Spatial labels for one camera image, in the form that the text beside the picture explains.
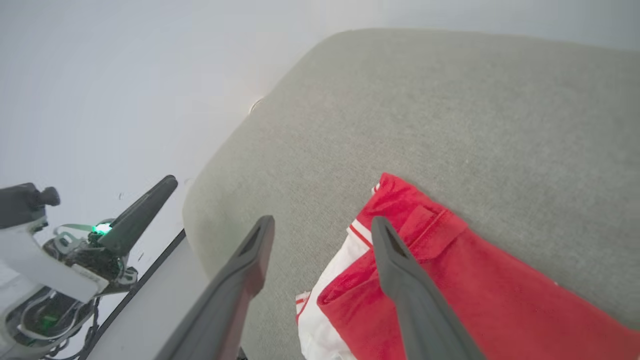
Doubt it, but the grey panel with black edge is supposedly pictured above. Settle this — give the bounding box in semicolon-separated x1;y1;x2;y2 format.
82;229;213;360

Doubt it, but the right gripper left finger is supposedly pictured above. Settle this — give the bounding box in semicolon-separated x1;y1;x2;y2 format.
155;215;276;360

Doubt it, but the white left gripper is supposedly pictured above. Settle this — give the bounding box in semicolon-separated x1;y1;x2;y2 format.
0;174;179;359

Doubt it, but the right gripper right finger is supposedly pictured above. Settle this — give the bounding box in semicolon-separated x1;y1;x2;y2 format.
370;216;486;360

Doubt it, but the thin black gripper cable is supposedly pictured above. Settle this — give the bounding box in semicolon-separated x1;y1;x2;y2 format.
42;297;102;360

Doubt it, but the red and white jersey garment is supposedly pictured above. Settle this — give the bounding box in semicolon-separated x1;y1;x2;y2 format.
295;172;640;360

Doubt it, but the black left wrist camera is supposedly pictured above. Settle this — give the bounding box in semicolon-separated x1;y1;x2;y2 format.
0;182;61;230

